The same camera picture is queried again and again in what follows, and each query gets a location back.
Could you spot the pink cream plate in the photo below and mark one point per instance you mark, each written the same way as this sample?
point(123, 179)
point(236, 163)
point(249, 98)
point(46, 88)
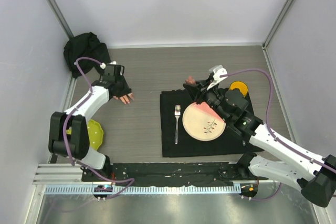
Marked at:
point(202, 123)

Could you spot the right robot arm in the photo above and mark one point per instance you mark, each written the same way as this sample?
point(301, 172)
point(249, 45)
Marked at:
point(310, 173)

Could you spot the silver fork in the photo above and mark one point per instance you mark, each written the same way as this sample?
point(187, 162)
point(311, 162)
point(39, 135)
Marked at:
point(177, 114)

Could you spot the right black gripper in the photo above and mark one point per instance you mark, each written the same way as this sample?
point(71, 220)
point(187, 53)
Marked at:
point(195, 89)

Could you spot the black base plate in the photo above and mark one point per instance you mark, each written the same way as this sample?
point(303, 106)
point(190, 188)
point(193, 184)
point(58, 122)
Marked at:
point(200, 174)

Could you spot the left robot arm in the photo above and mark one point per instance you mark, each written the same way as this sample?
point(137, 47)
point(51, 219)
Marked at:
point(87, 106)

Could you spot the green dotted plate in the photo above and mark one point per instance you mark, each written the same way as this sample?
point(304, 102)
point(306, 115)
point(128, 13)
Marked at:
point(95, 134)

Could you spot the black sleeve cloth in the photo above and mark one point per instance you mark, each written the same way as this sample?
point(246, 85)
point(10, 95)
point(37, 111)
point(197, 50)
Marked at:
point(85, 45)

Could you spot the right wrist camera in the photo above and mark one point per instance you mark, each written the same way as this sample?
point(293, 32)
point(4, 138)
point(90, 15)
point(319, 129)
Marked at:
point(216, 75)

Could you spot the white cable duct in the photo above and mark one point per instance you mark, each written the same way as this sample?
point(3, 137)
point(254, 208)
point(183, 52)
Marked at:
point(95, 189)

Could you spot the nail polish bottle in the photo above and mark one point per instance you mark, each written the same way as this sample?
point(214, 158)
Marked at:
point(190, 80)

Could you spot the yellow mug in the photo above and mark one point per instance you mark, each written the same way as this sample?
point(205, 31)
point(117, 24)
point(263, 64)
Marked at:
point(241, 86)

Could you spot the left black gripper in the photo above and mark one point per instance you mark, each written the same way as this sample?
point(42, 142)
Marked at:
point(126, 90)

